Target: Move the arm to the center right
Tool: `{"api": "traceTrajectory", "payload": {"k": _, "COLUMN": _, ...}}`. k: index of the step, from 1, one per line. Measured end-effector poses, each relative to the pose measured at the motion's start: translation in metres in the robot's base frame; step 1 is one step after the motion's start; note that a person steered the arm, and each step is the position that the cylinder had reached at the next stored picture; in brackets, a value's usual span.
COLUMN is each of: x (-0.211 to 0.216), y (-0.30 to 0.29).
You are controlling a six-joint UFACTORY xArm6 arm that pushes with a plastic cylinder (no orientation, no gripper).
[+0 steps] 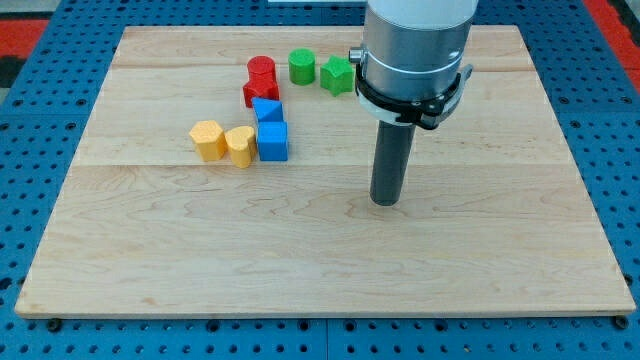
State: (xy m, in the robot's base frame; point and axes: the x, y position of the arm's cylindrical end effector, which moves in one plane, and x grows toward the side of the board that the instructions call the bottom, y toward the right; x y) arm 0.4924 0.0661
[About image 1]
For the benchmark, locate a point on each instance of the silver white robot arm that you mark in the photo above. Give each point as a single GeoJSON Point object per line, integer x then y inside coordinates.
{"type": "Point", "coordinates": [411, 49]}

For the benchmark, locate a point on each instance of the blue cube block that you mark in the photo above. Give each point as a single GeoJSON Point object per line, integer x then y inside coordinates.
{"type": "Point", "coordinates": [272, 141]}

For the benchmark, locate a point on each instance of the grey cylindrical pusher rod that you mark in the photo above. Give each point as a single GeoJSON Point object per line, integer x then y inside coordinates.
{"type": "Point", "coordinates": [393, 146]}

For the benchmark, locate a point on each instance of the blue triangle block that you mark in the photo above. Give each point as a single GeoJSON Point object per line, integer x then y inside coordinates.
{"type": "Point", "coordinates": [267, 110]}

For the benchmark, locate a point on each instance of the yellow heart block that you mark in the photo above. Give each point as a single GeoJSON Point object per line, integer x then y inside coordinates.
{"type": "Point", "coordinates": [242, 146]}

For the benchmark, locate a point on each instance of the green star block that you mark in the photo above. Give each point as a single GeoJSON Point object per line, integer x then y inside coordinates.
{"type": "Point", "coordinates": [337, 76]}

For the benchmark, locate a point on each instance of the red star block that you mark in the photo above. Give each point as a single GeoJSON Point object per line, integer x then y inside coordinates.
{"type": "Point", "coordinates": [260, 88]}

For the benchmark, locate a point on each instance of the yellow hexagon block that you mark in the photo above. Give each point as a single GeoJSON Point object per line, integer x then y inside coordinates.
{"type": "Point", "coordinates": [209, 140]}

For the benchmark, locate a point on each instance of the red cylinder block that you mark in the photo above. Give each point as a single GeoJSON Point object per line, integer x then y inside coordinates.
{"type": "Point", "coordinates": [262, 68]}

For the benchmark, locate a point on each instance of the green cylinder block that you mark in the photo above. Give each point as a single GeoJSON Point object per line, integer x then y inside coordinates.
{"type": "Point", "coordinates": [301, 63]}

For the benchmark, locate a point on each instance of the black clamp ring bracket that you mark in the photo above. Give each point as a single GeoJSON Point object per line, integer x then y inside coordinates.
{"type": "Point", "coordinates": [427, 114]}

